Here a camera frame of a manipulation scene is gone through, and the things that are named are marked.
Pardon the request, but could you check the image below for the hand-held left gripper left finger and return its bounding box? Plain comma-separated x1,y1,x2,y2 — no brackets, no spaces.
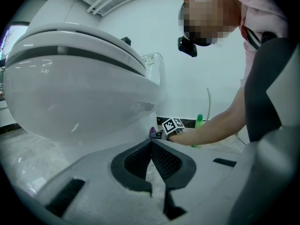
37,139,170,225

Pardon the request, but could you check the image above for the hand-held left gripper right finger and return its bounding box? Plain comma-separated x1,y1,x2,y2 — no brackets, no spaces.
150,139,247,225

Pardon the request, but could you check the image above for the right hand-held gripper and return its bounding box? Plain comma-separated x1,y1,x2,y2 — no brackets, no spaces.
154,117,185,141

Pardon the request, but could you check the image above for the white ceramic toilet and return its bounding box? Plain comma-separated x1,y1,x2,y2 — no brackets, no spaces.
2,22,168,155

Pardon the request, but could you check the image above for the person's right forearm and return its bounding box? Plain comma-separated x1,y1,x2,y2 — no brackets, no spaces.
167,85,247,147

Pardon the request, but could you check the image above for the green plastic bottle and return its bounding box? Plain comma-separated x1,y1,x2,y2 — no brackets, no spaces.
191,114,205,148

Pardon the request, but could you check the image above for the person's dark trouser leg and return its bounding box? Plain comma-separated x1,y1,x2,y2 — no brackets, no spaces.
243,37,298,143

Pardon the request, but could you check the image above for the person's pink shirt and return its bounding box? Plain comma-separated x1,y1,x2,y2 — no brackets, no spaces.
215,0,289,89

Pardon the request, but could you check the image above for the white flexible hose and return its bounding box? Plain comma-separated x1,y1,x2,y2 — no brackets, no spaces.
206,87,213,122

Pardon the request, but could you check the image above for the black head-worn camera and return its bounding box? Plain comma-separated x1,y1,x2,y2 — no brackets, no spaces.
177,36,198,58

